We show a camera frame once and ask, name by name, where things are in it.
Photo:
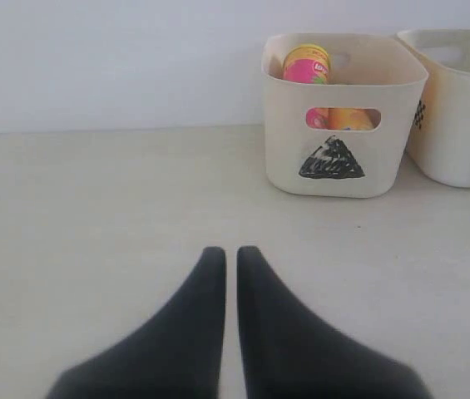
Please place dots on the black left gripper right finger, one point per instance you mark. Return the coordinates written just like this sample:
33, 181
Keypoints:
290, 352

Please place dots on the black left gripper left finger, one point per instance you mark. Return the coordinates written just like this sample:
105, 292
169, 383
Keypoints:
175, 354

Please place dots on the yellow chips can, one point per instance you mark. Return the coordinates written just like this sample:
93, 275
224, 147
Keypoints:
350, 119

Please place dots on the pink chips can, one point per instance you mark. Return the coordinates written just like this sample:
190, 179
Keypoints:
309, 63

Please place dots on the cream bin with square mark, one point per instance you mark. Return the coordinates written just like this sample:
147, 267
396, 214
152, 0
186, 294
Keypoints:
439, 142

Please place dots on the cream bin with triangle mark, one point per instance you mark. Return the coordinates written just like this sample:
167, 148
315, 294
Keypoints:
366, 72

